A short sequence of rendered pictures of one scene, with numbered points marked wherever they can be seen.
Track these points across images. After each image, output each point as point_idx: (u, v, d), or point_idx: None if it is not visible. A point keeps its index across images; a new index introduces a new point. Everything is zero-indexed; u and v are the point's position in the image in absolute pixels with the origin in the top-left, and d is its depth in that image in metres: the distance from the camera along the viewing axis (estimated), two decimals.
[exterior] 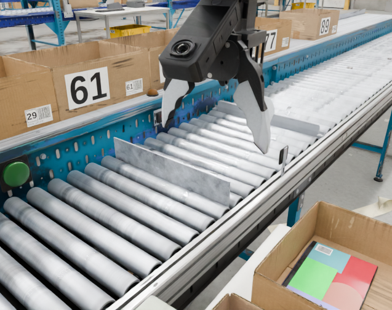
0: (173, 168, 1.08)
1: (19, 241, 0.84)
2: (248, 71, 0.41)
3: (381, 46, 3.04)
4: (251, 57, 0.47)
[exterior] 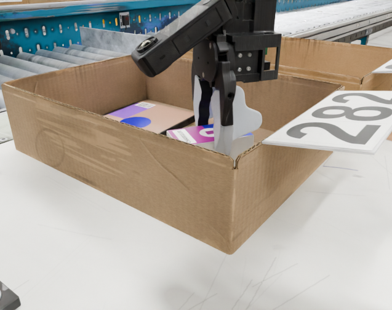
0: (128, 42, 1.20)
1: None
2: (220, 83, 0.40)
3: (356, 2, 3.17)
4: (260, 62, 0.43)
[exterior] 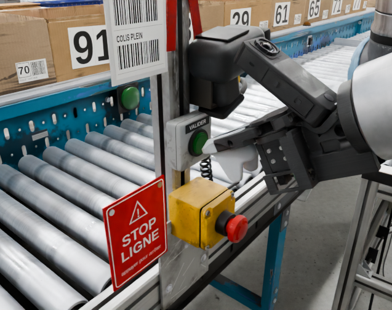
0: None
1: None
2: (240, 131, 0.39)
3: None
4: (283, 173, 0.39)
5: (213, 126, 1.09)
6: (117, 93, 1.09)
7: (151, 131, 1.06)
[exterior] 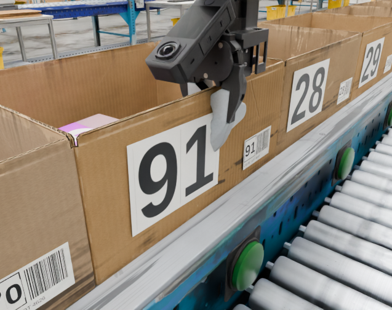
0: None
1: None
2: (233, 85, 0.42)
3: None
4: (252, 56, 0.46)
5: None
6: (226, 266, 0.47)
7: None
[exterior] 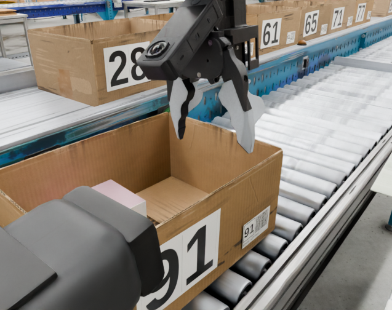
0: None
1: (273, 125, 1.20)
2: (231, 71, 0.41)
3: None
4: (244, 53, 0.46)
5: None
6: None
7: None
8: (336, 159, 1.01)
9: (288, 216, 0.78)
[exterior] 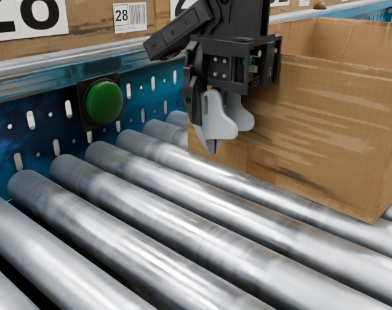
0: None
1: None
2: (187, 85, 0.42)
3: None
4: (236, 72, 0.39)
5: None
6: None
7: None
8: None
9: None
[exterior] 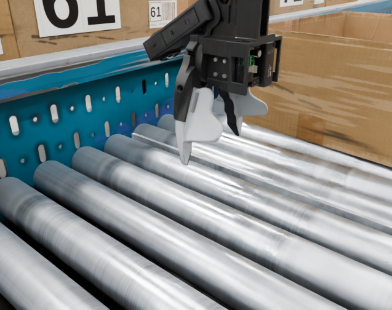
0: None
1: None
2: (182, 76, 0.41)
3: None
4: (236, 72, 0.39)
5: None
6: None
7: None
8: None
9: None
